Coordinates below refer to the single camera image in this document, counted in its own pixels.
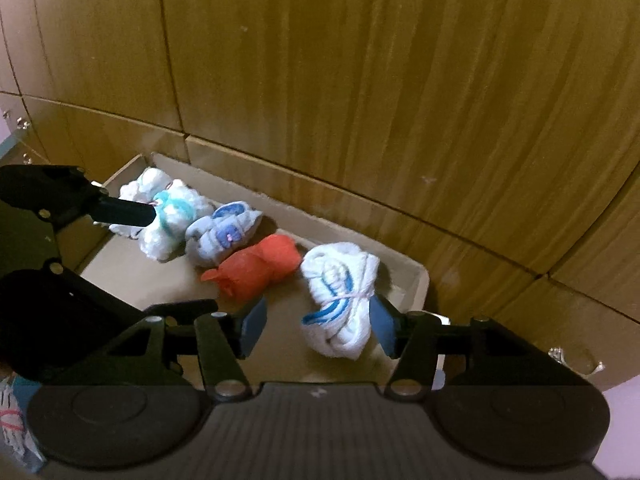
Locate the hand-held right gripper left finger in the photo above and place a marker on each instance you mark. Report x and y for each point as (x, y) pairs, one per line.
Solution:
(252, 327)

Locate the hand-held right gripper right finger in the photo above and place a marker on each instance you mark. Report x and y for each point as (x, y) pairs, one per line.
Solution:
(382, 327)

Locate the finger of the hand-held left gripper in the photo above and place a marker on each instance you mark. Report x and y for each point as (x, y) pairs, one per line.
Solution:
(130, 212)

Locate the white green-striped bundle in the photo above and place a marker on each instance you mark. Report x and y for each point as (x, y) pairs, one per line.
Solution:
(137, 185)

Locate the shallow cardboard box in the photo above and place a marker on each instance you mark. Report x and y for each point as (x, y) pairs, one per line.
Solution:
(285, 345)

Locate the white teal-tied bundle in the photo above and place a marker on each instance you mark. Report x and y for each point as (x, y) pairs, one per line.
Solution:
(175, 232)

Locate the white blue-striped bundle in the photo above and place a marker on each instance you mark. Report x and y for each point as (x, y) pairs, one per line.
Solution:
(340, 285)

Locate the orange cloth bundle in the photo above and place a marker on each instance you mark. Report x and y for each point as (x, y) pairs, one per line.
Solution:
(260, 265)

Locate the grey blue cloth bundle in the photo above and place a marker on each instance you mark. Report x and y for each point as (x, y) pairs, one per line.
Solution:
(220, 240)

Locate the wooden wardrobe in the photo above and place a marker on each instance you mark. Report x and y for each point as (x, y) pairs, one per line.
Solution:
(350, 85)

